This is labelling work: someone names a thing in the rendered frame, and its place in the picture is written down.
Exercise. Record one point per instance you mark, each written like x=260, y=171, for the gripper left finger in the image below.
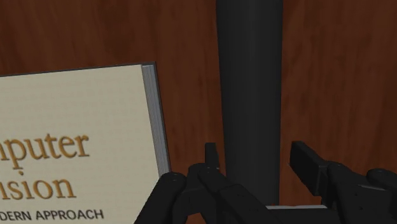
x=201, y=195

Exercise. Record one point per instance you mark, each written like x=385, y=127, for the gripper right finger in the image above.
x=350, y=192

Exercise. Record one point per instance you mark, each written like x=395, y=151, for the tall black cylinder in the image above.
x=250, y=93

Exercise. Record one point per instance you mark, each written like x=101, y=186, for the beige hardcover book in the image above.
x=77, y=124

